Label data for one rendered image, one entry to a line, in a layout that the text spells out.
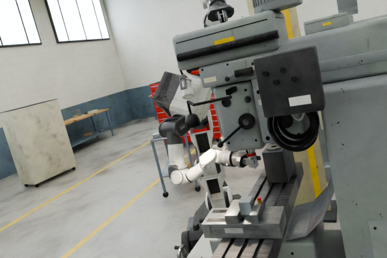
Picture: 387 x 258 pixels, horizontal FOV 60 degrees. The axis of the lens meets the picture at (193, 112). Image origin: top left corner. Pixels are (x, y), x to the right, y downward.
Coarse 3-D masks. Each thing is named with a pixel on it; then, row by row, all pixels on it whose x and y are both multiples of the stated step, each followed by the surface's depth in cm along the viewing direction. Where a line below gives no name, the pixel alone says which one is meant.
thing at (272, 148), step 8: (272, 144) 200; (264, 152) 191; (272, 152) 188; (280, 152) 186; (288, 152) 195; (264, 160) 191; (272, 160) 189; (280, 160) 187; (288, 160) 193; (272, 168) 190; (280, 168) 188; (288, 168) 191; (272, 176) 191; (280, 176) 189; (288, 176) 189
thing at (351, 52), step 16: (320, 32) 128; (336, 32) 125; (352, 32) 122; (368, 32) 120; (384, 32) 118; (288, 48) 133; (320, 48) 128; (336, 48) 126; (352, 48) 124; (368, 48) 121; (384, 48) 119; (320, 64) 129; (336, 64) 127; (352, 64) 125; (368, 64) 123; (384, 64) 121; (256, 80) 141; (336, 80) 129
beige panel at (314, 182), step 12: (252, 12) 314; (288, 12) 301; (288, 24) 303; (288, 36) 306; (300, 156) 328; (312, 156) 323; (312, 168) 326; (312, 180) 329; (324, 180) 324; (300, 192) 337; (312, 192) 332; (336, 204) 338; (324, 216) 322
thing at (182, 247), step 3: (174, 246) 196; (177, 246) 195; (180, 246) 194; (183, 246) 195; (186, 246) 198; (177, 249) 195; (180, 249) 193; (183, 249) 196; (186, 249) 199; (177, 252) 192; (180, 252) 192; (183, 252) 195; (186, 252) 199; (177, 255) 191; (180, 255) 191; (183, 255) 194; (186, 255) 194
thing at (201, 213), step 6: (222, 186) 269; (234, 198) 280; (240, 198) 278; (204, 204) 281; (198, 210) 274; (204, 210) 271; (198, 216) 264; (204, 216) 261; (198, 222) 254; (192, 228) 238; (198, 228) 234; (192, 234) 231; (198, 234) 231; (192, 240) 229; (198, 240) 229; (192, 246) 230
